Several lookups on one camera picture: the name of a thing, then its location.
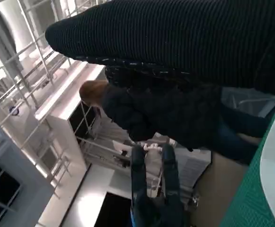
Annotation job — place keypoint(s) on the black gloved right hand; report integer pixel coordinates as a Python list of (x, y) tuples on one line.
[(175, 35)]

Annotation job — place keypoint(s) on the black left hand blue tape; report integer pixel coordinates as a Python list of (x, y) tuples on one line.
[(170, 179)]

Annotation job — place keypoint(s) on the white cabinet with mesh side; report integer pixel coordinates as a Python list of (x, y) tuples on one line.
[(191, 168)]

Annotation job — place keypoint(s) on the person in dark clothing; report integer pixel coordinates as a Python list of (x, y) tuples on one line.
[(151, 113)]

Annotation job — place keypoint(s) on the green cutting mat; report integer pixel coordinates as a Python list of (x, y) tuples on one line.
[(243, 205)]

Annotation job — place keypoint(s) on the white ceiling duct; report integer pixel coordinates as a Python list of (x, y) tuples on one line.
[(11, 26)]

